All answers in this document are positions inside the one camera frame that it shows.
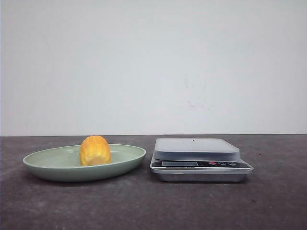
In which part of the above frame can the yellow corn cob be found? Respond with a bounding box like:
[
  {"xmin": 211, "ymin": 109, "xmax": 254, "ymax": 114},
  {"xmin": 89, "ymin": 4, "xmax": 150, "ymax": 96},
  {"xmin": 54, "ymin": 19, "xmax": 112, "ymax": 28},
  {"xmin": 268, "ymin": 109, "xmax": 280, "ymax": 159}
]
[{"xmin": 79, "ymin": 136, "xmax": 111, "ymax": 166}]

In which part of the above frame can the green oval plate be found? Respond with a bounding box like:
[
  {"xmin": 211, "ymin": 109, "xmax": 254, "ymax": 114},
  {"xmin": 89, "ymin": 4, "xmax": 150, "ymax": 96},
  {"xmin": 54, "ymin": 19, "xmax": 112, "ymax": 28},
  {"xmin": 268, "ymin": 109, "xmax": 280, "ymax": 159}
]
[{"xmin": 23, "ymin": 144, "xmax": 146, "ymax": 182}]

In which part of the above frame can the silver digital kitchen scale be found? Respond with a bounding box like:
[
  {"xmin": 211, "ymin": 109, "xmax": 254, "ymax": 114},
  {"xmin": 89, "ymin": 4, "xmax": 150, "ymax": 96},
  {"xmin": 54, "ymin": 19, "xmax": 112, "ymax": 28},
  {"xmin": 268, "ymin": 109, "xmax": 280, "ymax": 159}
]
[{"xmin": 150, "ymin": 138, "xmax": 253, "ymax": 182}]

